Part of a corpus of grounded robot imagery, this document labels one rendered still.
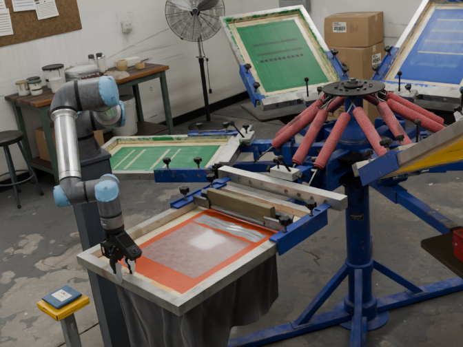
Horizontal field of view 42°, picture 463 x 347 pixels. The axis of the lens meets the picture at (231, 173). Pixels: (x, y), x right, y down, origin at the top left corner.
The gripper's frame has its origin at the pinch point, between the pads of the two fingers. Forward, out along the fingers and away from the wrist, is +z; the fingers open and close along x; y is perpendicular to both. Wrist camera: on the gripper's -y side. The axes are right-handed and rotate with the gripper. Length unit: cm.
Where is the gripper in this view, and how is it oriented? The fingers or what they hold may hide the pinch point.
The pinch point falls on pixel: (127, 278)
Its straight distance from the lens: 216.4
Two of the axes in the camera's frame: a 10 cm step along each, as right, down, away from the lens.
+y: -7.2, -1.9, 6.7
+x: -6.9, 3.3, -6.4
